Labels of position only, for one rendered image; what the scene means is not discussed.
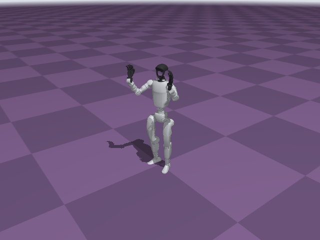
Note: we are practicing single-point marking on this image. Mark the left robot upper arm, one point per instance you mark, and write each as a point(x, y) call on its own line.
point(174, 99)

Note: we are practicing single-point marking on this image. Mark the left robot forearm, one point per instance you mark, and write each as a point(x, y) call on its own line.
point(172, 93)

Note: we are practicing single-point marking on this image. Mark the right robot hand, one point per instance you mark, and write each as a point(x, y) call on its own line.
point(130, 72)

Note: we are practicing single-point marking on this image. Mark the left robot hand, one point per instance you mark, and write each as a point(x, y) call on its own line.
point(169, 84)

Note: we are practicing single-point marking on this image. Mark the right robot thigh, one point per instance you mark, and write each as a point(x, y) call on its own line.
point(151, 129)

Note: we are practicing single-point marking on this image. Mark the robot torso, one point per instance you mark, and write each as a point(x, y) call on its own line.
point(161, 99)

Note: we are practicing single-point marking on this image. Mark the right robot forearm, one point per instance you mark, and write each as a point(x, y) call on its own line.
point(132, 85)

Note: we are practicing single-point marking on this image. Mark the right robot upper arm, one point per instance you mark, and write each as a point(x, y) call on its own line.
point(144, 87)

